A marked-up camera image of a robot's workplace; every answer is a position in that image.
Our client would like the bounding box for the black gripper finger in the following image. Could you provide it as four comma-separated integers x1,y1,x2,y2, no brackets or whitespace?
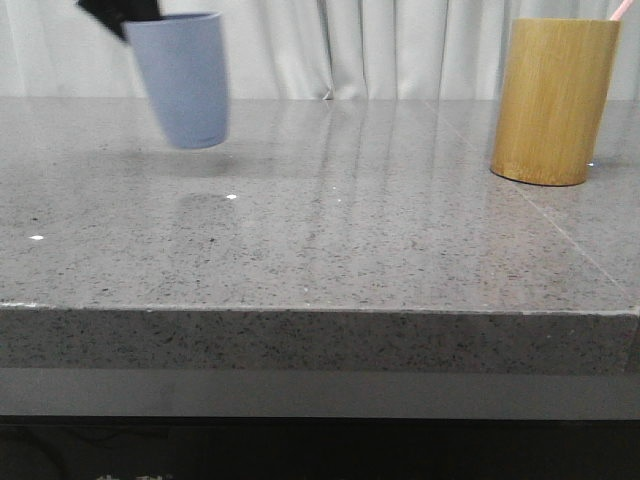
76,0,162,42

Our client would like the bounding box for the blue plastic cup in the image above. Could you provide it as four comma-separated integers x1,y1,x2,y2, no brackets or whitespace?
124,12,229,149

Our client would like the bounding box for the pink chopstick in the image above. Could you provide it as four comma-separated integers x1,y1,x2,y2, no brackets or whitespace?
609,0,634,21

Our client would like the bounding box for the white curtain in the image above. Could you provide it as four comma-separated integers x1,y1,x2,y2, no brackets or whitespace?
1,1,617,100

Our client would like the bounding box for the bamboo cylindrical holder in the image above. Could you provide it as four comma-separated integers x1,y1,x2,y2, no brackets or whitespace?
491,18,621,186

